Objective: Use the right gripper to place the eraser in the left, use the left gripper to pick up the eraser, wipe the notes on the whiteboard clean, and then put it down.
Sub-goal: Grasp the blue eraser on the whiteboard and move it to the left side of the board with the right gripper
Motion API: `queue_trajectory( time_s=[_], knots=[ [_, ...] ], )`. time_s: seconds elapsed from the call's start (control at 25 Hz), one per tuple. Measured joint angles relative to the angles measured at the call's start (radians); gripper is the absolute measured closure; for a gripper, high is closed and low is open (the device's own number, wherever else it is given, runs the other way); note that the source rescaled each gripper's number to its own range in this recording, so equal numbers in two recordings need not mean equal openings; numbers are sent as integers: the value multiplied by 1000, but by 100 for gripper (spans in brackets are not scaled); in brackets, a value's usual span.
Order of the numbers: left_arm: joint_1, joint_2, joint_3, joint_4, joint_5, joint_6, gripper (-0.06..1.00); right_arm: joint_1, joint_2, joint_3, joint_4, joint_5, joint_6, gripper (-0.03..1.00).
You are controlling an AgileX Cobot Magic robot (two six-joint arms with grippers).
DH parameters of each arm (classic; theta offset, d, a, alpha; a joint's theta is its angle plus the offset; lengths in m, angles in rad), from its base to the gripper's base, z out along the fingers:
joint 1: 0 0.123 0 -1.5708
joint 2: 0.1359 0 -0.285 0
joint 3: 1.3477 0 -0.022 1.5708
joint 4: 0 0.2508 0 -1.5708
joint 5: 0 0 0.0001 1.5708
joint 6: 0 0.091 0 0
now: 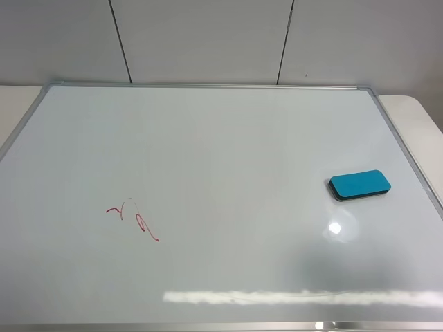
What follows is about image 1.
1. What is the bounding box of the blue whiteboard eraser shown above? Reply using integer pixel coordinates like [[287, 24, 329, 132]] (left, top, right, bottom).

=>
[[328, 169, 391, 201]]

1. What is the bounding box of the white aluminium-framed whiteboard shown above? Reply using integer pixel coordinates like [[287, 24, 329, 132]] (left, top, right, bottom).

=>
[[1, 82, 442, 331]]

